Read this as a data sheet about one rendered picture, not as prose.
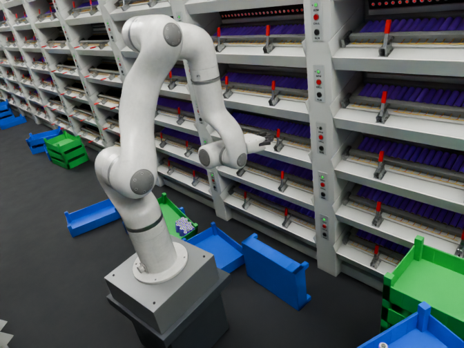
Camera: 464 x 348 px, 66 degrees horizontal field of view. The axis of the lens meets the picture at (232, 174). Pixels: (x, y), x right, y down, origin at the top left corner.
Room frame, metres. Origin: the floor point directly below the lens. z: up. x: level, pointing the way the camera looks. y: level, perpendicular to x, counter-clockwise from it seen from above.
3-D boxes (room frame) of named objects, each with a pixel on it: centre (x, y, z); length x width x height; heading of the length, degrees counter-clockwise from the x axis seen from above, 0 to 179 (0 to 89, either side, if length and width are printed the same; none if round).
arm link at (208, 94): (1.11, 0.01, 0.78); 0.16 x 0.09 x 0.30; 39
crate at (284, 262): (1.11, -0.11, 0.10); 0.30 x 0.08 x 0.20; 37
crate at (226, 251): (1.38, 0.15, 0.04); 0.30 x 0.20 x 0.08; 31
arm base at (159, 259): (0.94, 0.30, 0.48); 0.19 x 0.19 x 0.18
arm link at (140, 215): (0.96, 0.32, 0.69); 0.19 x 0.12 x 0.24; 37
